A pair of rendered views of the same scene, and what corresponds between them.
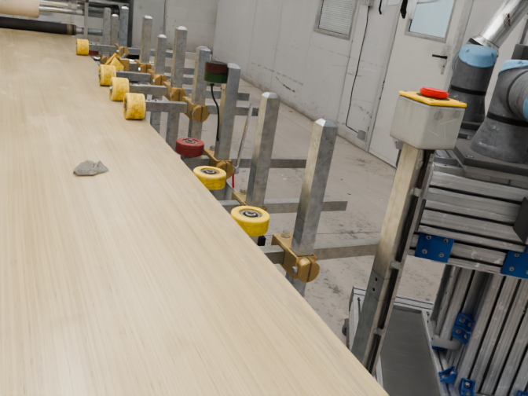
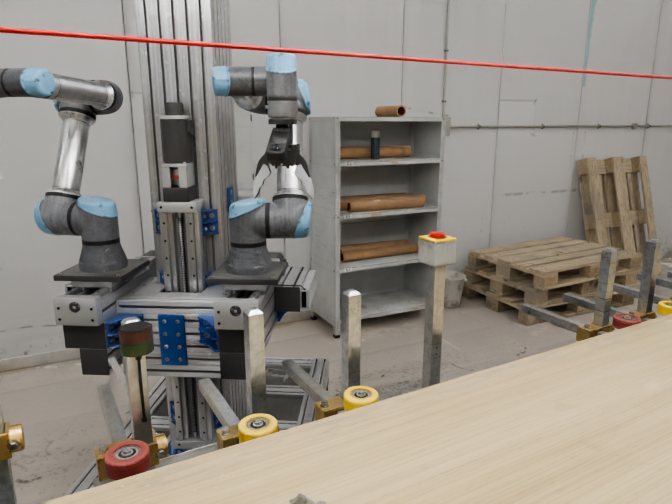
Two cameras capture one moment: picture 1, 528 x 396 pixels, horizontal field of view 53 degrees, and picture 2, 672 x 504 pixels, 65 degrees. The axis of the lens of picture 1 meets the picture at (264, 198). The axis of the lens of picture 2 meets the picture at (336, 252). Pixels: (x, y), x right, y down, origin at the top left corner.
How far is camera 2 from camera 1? 1.56 m
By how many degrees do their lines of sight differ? 86
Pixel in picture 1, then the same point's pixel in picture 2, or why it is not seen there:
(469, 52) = (103, 206)
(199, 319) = (533, 402)
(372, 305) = (437, 362)
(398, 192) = (439, 293)
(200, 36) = not seen: outside the picture
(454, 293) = not seen: hidden behind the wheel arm
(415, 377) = not seen: hidden behind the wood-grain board
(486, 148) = (262, 268)
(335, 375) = (533, 365)
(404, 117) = (443, 252)
